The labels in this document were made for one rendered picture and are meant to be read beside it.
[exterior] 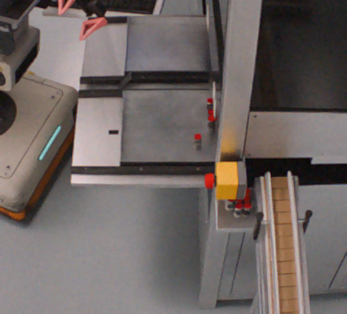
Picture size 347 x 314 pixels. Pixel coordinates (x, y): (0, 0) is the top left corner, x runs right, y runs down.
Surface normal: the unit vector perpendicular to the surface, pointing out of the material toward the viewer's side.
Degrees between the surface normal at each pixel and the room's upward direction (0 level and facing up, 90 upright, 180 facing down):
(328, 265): 90
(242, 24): 90
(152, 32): 0
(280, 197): 0
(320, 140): 90
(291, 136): 90
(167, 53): 0
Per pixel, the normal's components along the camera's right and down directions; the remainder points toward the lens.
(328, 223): 0.00, 0.79
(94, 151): 0.00, -0.61
